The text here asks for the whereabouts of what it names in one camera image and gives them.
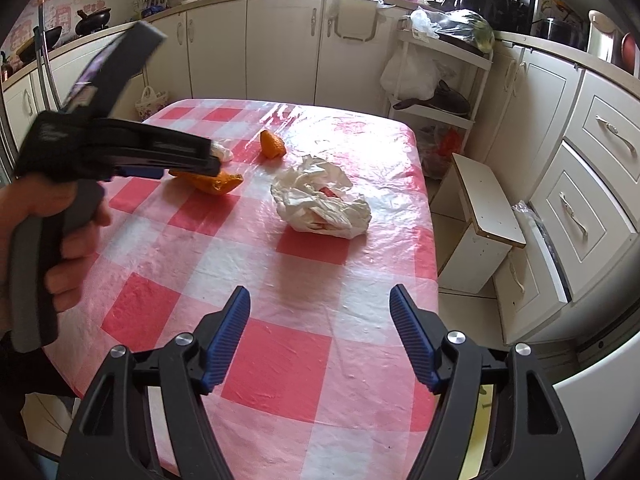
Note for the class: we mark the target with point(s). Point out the clear bag of greens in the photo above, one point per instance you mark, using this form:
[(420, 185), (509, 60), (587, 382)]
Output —
[(460, 25)]

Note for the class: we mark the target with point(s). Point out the curled orange peel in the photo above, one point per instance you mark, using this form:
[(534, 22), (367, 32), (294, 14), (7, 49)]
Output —
[(272, 146)]

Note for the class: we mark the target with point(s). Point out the white shelf rack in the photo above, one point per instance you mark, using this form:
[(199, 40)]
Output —
[(445, 115)]

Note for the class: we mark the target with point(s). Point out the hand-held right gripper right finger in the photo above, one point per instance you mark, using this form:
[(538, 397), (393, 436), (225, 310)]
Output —
[(412, 330)]

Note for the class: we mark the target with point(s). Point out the cream kitchen cabinets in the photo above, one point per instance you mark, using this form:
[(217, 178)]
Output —
[(280, 45)]

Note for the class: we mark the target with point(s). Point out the red plastic bag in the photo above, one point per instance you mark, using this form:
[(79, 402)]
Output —
[(442, 147)]

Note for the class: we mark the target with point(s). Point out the steel pot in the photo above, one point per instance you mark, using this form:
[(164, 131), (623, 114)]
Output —
[(560, 30)]

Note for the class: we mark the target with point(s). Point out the crumpled white plastic bag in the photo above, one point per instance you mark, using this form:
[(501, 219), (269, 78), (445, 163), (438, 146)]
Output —
[(310, 205)]

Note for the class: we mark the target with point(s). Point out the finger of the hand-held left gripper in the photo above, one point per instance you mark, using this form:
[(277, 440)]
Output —
[(142, 172), (185, 152)]

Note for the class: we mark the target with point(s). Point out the white woven basket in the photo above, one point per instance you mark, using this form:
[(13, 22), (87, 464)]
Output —
[(151, 102)]

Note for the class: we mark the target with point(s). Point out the white wooden stool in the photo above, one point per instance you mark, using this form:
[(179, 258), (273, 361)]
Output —
[(480, 220)]

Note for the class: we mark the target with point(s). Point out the white crumpled tissue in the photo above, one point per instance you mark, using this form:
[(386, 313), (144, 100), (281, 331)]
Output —
[(225, 152)]

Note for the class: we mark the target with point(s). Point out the white jug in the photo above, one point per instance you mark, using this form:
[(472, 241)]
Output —
[(602, 35)]

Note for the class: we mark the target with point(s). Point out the black wok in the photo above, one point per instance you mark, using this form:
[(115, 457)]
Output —
[(92, 19)]

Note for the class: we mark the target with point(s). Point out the large orange peel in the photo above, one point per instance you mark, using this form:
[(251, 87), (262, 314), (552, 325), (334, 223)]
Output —
[(216, 184)]

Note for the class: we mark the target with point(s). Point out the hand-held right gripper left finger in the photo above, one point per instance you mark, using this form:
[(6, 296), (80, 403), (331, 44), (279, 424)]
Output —
[(227, 330)]

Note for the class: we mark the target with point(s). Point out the white towel holder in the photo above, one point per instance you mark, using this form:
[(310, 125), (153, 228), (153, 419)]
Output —
[(356, 17)]

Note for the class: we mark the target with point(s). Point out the white hanging plastic bag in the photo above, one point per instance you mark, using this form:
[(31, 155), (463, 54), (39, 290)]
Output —
[(407, 77)]

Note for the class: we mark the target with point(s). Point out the pink checked tablecloth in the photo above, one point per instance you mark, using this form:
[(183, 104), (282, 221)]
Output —
[(280, 360)]

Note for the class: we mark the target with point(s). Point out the person's left hand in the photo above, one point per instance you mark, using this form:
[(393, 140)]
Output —
[(80, 260)]

